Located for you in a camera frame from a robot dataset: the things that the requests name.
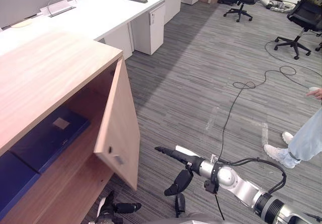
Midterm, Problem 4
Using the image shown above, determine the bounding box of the beige round coaster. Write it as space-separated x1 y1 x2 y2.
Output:
11 19 33 28

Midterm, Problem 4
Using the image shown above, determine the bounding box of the silver spare robot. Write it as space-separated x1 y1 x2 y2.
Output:
259 0 297 15

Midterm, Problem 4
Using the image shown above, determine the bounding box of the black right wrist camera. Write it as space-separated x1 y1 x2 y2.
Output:
203 179 219 195

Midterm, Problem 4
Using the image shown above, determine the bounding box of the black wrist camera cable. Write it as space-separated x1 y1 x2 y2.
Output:
213 193 226 221

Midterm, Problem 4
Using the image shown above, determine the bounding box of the blue folder with white label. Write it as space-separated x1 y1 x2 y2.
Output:
9 106 91 175

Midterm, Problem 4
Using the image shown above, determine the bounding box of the person's hand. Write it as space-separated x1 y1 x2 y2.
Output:
305 87 322 100

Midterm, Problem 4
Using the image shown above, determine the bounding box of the grey robot torso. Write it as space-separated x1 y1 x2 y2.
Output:
148 210 211 224

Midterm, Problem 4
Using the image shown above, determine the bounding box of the long white office desk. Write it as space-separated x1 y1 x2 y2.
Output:
0 0 202 61

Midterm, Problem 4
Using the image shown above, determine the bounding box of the wooden cabinet shelf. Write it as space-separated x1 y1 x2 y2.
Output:
0 118 115 224

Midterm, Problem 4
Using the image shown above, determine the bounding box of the plain blue folder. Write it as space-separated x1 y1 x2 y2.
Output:
0 150 41 219

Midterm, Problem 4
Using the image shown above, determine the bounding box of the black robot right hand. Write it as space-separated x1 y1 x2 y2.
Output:
154 145 202 197

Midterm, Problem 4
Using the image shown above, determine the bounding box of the person's foot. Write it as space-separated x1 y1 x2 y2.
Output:
263 143 296 169
281 131 294 144

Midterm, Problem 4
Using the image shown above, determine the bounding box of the wooden right cabinet door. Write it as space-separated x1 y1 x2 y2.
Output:
93 57 141 191

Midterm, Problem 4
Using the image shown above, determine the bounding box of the white desk leg panel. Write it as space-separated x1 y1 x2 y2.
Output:
102 22 133 61

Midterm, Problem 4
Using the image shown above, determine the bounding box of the person's leg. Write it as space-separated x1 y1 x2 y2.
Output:
287 107 322 162

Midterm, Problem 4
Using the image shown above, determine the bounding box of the white desktop socket box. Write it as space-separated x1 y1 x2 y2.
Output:
46 0 77 18

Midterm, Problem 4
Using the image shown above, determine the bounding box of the wooden office cabinet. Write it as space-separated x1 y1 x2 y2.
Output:
0 31 124 224

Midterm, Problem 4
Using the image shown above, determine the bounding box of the black floor cable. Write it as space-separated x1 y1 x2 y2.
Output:
218 65 312 164
264 39 322 78

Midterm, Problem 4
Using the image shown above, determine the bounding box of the clear floor tape strip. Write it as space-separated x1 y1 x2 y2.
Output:
205 106 220 132
261 122 269 147

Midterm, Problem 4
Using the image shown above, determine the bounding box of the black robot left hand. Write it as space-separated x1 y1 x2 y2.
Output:
99 191 142 217

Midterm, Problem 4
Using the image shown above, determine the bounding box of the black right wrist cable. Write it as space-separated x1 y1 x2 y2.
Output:
220 157 287 194

